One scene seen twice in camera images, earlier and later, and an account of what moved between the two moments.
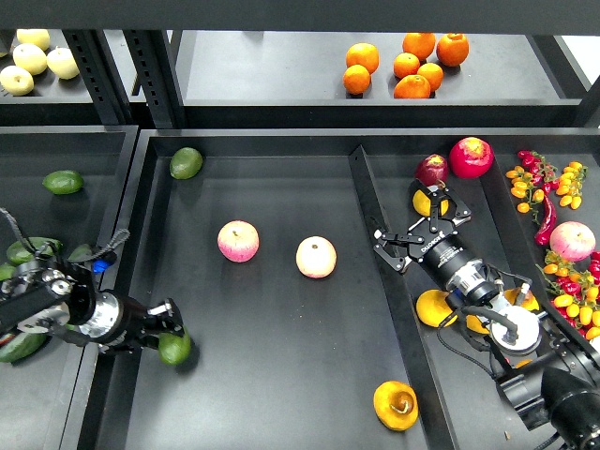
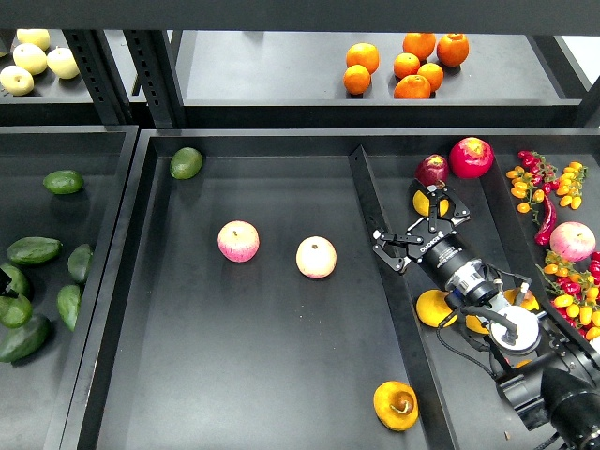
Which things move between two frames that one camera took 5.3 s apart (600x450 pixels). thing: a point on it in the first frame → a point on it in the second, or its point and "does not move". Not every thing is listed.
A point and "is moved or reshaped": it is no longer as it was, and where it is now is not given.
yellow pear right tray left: x=432 y=308 does not move
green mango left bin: x=18 y=252 does not move
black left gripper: x=113 y=318 → x=5 y=285
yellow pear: x=396 y=405 does not move
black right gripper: x=442 y=249 does not move
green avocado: x=174 y=349 is moved or reshaped
